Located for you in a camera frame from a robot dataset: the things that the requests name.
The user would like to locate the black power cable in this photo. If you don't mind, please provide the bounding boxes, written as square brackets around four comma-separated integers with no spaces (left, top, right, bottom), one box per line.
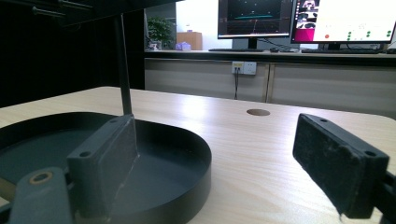
[233,68,241,101]

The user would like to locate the black metal stand pole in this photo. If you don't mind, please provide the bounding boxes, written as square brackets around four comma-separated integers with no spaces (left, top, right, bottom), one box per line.
[113,13,134,117]

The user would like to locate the computer monitor with dark screen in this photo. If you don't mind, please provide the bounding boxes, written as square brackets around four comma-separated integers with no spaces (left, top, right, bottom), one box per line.
[217,0,295,50]

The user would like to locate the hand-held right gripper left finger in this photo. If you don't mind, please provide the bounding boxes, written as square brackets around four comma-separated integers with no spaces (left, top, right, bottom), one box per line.
[66,113,140,219]

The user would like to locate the black round tray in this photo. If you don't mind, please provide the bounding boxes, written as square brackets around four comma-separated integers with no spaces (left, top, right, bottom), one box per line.
[0,111,213,224]

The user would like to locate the black curtain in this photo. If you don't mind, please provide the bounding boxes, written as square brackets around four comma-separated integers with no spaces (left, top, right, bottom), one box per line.
[0,0,146,109]

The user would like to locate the brown cardboard box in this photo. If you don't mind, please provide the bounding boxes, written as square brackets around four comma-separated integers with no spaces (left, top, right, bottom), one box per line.
[176,31,204,51]

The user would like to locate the computer monitor with white screen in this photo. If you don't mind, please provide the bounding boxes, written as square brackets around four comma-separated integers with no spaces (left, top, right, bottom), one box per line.
[290,0,396,51]

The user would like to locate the long grey counter desk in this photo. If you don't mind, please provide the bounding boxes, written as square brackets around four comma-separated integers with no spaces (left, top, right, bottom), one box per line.
[144,49,396,120]

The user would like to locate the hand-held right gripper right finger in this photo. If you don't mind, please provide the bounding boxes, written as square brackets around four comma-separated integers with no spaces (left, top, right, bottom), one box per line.
[291,113,390,219]

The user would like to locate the black keyboard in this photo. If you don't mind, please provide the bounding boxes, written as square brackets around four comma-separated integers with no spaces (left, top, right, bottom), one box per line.
[301,48,383,55]
[207,47,266,53]

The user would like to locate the white wall socket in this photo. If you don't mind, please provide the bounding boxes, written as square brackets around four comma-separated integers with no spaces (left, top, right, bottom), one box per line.
[231,61,258,77]

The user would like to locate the green potted plant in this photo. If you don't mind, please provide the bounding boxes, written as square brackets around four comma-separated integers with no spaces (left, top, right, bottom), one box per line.
[146,16,176,51]

